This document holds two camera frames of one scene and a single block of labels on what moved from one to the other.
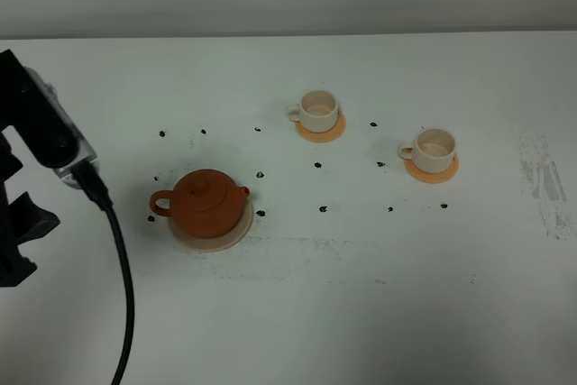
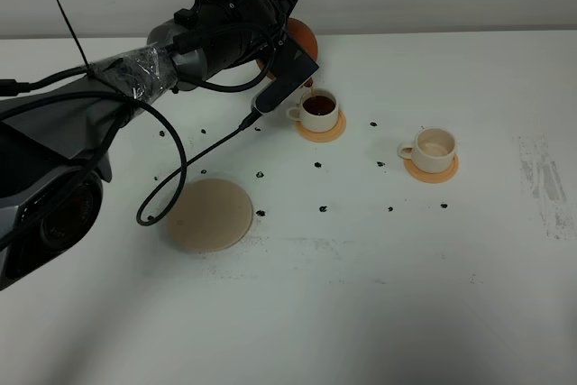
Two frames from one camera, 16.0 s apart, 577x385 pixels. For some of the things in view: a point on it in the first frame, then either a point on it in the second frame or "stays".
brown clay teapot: x=204 y=204 to x=303 y=36
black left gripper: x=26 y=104 to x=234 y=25
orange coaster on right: x=432 y=178 stays
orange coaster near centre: x=329 y=135 stays
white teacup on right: x=433 y=150 stays
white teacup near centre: x=317 y=111 stays
